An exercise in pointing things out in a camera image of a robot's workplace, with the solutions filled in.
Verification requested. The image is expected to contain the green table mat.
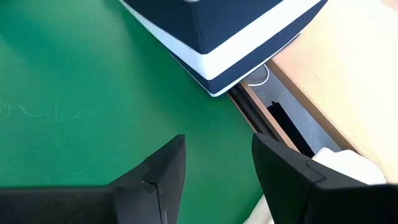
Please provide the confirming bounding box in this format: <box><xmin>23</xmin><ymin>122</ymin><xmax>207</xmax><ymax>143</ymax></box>
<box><xmin>0</xmin><ymin>0</ymin><xmax>265</xmax><ymax>224</ymax></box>

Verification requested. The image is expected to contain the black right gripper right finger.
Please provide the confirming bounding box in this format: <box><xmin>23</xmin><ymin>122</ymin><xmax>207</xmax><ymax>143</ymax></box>
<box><xmin>251</xmin><ymin>133</ymin><xmax>398</xmax><ymax>224</ymax></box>

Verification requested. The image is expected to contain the navy white striped laundry basket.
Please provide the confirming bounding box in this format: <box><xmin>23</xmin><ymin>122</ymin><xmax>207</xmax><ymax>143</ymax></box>
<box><xmin>119</xmin><ymin>0</ymin><xmax>329</xmax><ymax>98</ymax></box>

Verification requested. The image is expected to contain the black desk foot bar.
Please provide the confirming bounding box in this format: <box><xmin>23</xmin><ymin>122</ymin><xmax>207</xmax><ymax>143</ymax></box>
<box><xmin>266</xmin><ymin>101</ymin><xmax>315</xmax><ymax>159</ymax></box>

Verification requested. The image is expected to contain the light wooden desk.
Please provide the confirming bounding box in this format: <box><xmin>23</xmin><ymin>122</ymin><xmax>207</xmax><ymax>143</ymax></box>
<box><xmin>266</xmin><ymin>0</ymin><xmax>398</xmax><ymax>184</ymax></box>

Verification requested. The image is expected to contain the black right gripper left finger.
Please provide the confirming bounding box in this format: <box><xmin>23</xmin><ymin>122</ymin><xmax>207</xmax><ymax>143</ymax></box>
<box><xmin>0</xmin><ymin>134</ymin><xmax>187</xmax><ymax>224</ymax></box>

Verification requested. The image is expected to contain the white floor cable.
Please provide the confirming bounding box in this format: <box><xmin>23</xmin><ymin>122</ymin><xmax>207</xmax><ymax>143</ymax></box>
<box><xmin>248</xmin><ymin>64</ymin><xmax>271</xmax><ymax>87</ymax></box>

